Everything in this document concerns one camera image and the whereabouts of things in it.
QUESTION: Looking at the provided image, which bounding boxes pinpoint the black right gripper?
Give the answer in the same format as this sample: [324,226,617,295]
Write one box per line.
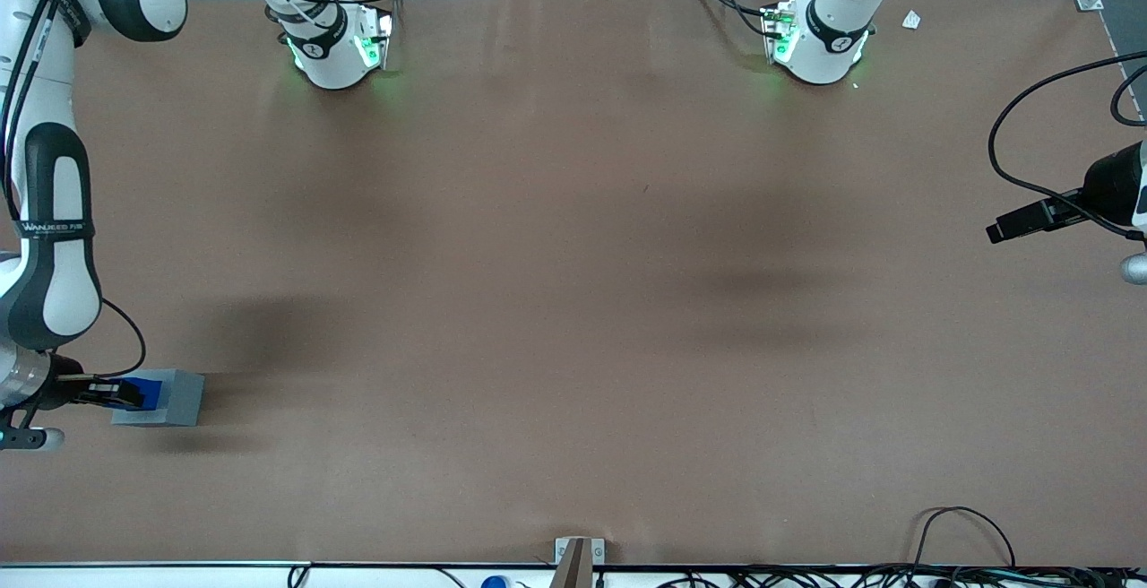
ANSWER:
[32,352,145,413]

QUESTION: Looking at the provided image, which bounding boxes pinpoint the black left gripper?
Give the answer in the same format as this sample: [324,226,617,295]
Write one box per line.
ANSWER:
[985,141,1142,245]

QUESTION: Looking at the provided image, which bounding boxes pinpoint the blue plastic block part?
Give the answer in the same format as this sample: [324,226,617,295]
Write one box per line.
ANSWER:
[115,376,166,415]

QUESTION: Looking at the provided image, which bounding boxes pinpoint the gray square hollow base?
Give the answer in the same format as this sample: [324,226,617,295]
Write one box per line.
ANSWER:
[111,370,208,428]

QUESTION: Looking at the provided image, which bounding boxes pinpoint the brown table cover mat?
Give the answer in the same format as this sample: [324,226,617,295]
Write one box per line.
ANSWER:
[0,0,1147,568]

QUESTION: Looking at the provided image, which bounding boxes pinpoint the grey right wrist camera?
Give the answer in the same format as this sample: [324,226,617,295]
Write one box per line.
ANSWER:
[0,425,66,454]

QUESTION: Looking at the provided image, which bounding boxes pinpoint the long black left wrist cable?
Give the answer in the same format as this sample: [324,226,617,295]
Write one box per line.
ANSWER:
[987,52,1147,243]

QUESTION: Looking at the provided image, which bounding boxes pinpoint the short black cable loop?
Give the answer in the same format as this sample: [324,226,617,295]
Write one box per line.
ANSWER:
[1109,63,1147,128]

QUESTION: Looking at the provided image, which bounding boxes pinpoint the black arched floor cable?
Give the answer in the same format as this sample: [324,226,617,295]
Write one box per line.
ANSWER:
[909,506,1019,571]

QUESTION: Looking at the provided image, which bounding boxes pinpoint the black left arm base cable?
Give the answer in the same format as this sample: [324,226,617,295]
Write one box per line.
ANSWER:
[686,0,779,40]

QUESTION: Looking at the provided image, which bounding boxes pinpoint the tangled black cable bundle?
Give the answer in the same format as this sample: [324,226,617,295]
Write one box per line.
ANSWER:
[659,565,1147,588]

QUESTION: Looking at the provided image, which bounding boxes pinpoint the metal bracket with brown post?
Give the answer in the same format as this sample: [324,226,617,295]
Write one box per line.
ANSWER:
[548,536,607,588]

